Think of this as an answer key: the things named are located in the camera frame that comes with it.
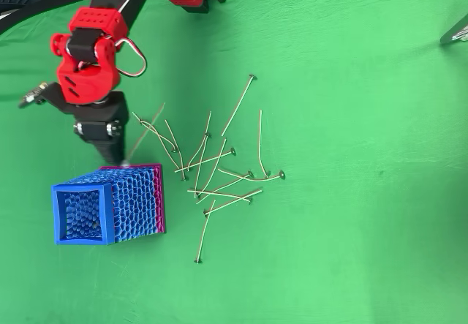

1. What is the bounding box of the green cloth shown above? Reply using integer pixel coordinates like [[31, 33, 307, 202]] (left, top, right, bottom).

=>
[[0, 0, 468, 324]]

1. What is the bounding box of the black cloth rim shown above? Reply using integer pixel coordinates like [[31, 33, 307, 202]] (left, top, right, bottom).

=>
[[0, 0, 99, 36]]

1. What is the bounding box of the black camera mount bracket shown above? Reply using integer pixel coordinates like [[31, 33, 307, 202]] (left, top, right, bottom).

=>
[[36, 81, 80, 116]]

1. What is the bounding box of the single thin metal pin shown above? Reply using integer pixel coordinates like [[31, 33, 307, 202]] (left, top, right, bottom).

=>
[[122, 102, 166, 167]]

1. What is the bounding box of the small camera board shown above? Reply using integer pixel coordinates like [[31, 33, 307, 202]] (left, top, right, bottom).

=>
[[18, 81, 49, 109]]

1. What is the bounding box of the blue and magenta mesh basket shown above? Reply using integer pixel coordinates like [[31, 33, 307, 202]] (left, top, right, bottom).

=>
[[51, 162, 167, 246]]

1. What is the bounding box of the candle wick with metal base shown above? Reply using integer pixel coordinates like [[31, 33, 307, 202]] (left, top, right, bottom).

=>
[[140, 120, 179, 154], [193, 131, 213, 199], [187, 189, 254, 206], [220, 74, 258, 137], [195, 137, 227, 200], [132, 111, 181, 170], [174, 148, 238, 174], [203, 189, 263, 218], [196, 170, 254, 205], [164, 119, 189, 182], [186, 110, 213, 172], [218, 168, 286, 184], [194, 199, 216, 265], [257, 109, 272, 178]]

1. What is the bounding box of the silver metal stand pole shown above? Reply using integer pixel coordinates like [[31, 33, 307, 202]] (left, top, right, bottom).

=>
[[439, 13, 468, 46]]

